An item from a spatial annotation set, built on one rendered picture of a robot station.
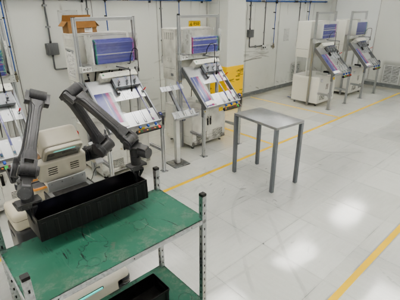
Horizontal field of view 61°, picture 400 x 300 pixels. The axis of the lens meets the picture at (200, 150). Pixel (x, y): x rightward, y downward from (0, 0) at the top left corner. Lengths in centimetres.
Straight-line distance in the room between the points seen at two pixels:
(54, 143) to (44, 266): 64
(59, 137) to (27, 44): 358
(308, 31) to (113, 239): 663
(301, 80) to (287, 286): 566
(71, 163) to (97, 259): 66
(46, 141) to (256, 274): 190
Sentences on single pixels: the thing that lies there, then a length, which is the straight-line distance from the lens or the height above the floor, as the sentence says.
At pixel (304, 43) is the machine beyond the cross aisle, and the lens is 778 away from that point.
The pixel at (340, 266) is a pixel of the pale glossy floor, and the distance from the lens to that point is 319.
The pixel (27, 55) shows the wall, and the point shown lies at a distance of 547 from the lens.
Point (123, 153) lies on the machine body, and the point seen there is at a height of 28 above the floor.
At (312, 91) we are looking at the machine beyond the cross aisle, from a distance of 777.
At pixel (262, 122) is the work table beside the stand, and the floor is 80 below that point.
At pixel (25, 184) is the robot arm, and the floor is 131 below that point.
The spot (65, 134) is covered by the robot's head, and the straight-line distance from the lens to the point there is 199.
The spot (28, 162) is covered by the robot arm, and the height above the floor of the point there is 136.
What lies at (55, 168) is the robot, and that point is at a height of 117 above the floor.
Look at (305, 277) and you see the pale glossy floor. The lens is 300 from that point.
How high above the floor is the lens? 199
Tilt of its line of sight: 23 degrees down
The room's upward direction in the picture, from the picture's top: straight up
